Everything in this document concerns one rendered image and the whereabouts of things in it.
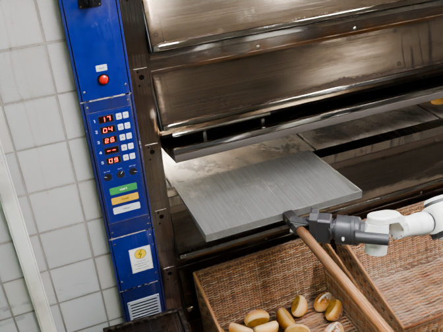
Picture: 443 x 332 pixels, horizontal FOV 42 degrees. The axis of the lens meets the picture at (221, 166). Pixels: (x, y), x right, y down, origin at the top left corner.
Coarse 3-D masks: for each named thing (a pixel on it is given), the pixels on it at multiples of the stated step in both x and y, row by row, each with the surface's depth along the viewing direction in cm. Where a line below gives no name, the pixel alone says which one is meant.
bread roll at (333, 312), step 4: (332, 300) 225; (336, 300) 223; (332, 304) 223; (336, 304) 221; (340, 304) 222; (328, 308) 223; (332, 308) 220; (336, 308) 220; (340, 308) 221; (328, 312) 220; (332, 312) 219; (336, 312) 219; (340, 312) 220; (328, 316) 219; (332, 316) 218; (336, 316) 219; (340, 316) 221; (332, 320) 219; (336, 320) 220
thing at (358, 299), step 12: (300, 228) 173; (312, 240) 167; (312, 252) 166; (324, 252) 162; (324, 264) 160; (336, 276) 154; (348, 288) 150; (360, 300) 146; (372, 312) 142; (372, 324) 140; (384, 324) 138
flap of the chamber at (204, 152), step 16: (416, 80) 219; (432, 80) 216; (352, 96) 210; (368, 96) 207; (384, 96) 205; (432, 96) 201; (288, 112) 202; (304, 112) 199; (320, 112) 197; (368, 112) 193; (224, 128) 193; (240, 128) 191; (288, 128) 184; (304, 128) 186; (176, 144) 184; (224, 144) 178; (240, 144) 180; (176, 160) 174
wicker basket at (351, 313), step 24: (240, 264) 218; (264, 264) 222; (288, 264) 226; (312, 264) 230; (336, 264) 221; (216, 288) 217; (240, 288) 221; (264, 288) 224; (288, 288) 228; (312, 288) 233; (336, 288) 227; (216, 312) 219; (240, 312) 223; (312, 312) 227; (360, 312) 213
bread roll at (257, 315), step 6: (252, 312) 220; (258, 312) 220; (264, 312) 220; (246, 318) 219; (252, 318) 218; (258, 318) 219; (264, 318) 219; (246, 324) 220; (252, 324) 220; (258, 324) 221
